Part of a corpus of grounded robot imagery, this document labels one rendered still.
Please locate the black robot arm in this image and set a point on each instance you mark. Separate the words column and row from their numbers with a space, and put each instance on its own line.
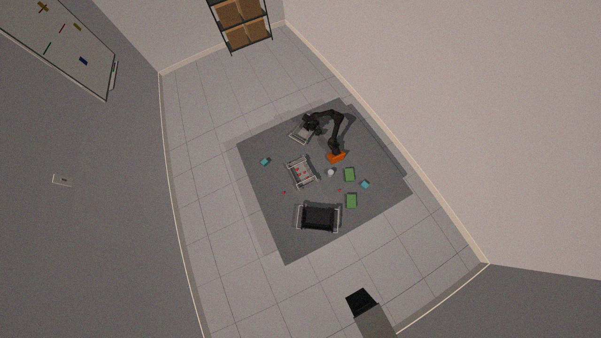
column 332, row 142

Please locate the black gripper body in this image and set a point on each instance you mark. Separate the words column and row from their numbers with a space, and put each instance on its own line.
column 306, row 125

